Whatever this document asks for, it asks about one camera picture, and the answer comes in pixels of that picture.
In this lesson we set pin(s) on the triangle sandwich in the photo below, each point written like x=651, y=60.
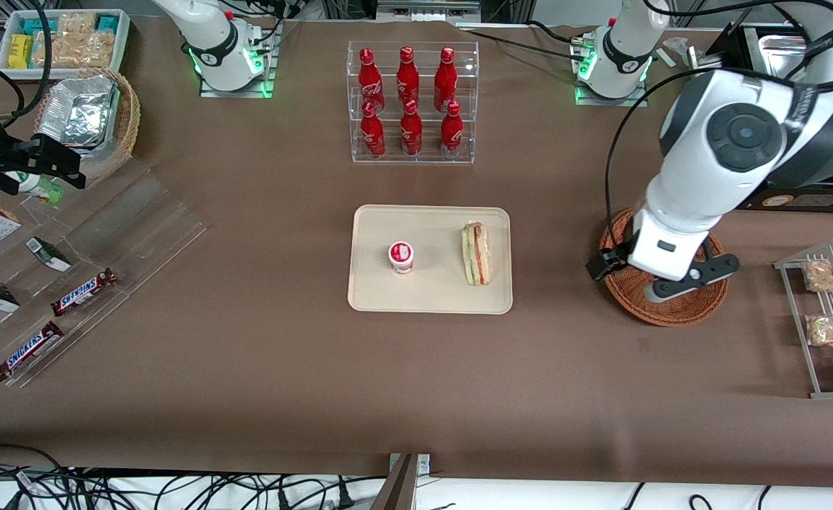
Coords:
x=474, y=255

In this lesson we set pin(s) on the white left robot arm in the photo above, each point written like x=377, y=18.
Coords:
x=693, y=184

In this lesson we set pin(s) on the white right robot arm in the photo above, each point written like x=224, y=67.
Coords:
x=211, y=42

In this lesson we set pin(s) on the silver foil tray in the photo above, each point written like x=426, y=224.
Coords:
x=76, y=113

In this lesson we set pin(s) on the round brown wicker basket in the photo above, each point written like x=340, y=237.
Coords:
x=671, y=313

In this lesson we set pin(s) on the tall light wicker basket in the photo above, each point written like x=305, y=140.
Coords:
x=127, y=117

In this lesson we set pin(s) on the cream plastic serving tray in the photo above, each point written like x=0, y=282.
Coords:
x=431, y=290

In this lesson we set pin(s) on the green white plastic bottle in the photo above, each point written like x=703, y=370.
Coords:
x=40, y=188

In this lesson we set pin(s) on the yellow snack pack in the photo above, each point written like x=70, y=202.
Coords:
x=21, y=51

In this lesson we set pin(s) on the clear acrylic stepped stand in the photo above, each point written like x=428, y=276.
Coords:
x=140, y=227

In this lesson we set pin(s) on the clear cracker pack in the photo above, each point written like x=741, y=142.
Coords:
x=76, y=23
x=73, y=49

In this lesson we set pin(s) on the teal snack pack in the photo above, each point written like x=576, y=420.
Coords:
x=108, y=23
x=40, y=26

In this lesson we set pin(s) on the Snickers chocolate bar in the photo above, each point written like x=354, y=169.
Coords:
x=83, y=292
x=28, y=350

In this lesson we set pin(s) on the white plastic bin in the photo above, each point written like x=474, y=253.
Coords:
x=122, y=42

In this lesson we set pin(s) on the small clear plastic wrapper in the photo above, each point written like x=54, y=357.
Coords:
x=677, y=48

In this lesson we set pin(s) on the red cola bottle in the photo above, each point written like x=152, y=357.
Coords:
x=411, y=133
x=451, y=134
x=372, y=134
x=370, y=81
x=407, y=78
x=445, y=79

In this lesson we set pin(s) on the red white yogurt cup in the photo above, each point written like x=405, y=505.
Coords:
x=401, y=258

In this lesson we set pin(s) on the clear acrylic bottle rack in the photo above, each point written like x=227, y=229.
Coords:
x=473, y=92

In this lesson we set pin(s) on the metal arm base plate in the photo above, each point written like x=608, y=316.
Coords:
x=586, y=95
x=264, y=78

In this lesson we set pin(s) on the silver metal bracket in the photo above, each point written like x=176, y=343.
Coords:
x=423, y=462

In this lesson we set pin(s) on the dark camera mount post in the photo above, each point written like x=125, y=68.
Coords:
x=397, y=489

